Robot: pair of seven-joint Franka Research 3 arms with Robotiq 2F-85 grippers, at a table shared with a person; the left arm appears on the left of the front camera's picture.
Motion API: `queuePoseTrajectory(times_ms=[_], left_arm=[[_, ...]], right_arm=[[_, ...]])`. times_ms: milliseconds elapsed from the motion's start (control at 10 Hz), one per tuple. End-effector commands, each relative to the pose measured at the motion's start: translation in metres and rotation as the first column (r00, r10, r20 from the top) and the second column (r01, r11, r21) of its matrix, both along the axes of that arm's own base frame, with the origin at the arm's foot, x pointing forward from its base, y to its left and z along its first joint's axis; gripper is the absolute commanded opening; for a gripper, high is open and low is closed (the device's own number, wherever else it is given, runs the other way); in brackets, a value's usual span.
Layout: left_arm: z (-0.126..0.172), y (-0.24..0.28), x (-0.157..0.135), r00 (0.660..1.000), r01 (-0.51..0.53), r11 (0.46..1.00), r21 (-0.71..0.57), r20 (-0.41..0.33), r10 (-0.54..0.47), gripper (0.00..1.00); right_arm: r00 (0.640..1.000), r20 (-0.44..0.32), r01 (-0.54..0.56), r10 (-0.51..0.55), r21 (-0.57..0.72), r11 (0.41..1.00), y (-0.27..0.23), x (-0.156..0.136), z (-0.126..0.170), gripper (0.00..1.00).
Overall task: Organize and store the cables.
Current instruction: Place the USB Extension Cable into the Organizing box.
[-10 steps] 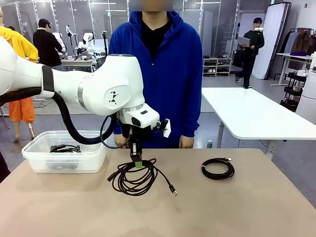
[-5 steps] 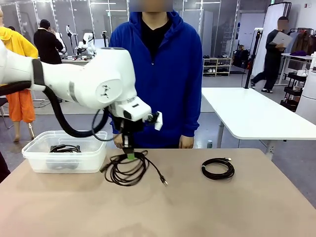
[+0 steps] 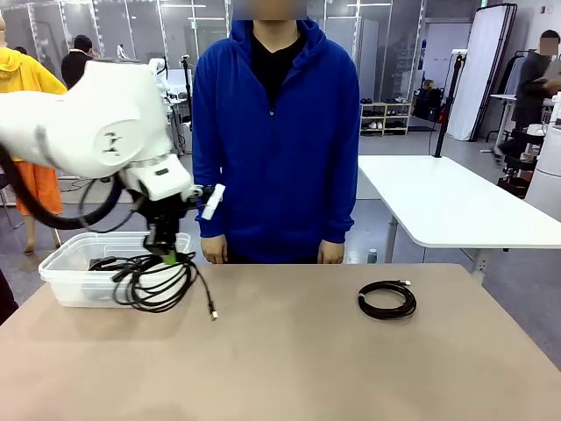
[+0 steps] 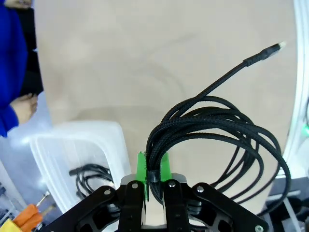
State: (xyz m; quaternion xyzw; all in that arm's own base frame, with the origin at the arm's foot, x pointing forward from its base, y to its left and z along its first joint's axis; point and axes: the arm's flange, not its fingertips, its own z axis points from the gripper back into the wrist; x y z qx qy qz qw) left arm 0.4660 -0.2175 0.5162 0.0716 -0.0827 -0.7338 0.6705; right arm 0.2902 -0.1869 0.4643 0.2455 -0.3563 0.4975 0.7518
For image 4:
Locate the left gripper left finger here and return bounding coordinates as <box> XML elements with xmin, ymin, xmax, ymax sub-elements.
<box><xmin>43</xmin><ymin>151</ymin><xmax>149</xmax><ymax>232</ymax></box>

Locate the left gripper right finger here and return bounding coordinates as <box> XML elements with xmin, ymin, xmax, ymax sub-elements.
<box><xmin>159</xmin><ymin>152</ymin><xmax>269</xmax><ymax>232</ymax></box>

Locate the thin black cable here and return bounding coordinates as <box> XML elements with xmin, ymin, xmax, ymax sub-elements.
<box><xmin>69</xmin><ymin>163</ymin><xmax>114</xmax><ymax>200</ymax></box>

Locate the black braided cable white tip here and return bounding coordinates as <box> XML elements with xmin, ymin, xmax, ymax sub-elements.
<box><xmin>146</xmin><ymin>41</ymin><xmax>292</xmax><ymax>216</ymax></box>

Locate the person's right hand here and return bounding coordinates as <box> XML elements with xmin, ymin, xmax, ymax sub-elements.
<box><xmin>9</xmin><ymin>93</ymin><xmax>38</xmax><ymax>125</ymax></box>

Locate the person's left hand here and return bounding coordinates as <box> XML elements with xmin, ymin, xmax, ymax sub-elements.
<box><xmin>4</xmin><ymin>0</ymin><xmax>36</xmax><ymax>9</ymax></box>

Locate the clear plastic storage container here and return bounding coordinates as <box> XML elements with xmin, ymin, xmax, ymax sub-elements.
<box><xmin>28</xmin><ymin>120</ymin><xmax>132</xmax><ymax>216</ymax></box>

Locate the mannequin in yellow hoodie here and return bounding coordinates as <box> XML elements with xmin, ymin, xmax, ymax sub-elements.
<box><xmin>0</xmin><ymin>190</ymin><xmax>57</xmax><ymax>232</ymax></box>

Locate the person in blue hoodie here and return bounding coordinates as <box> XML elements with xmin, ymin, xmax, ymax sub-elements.
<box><xmin>0</xmin><ymin>0</ymin><xmax>44</xmax><ymax>138</ymax></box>

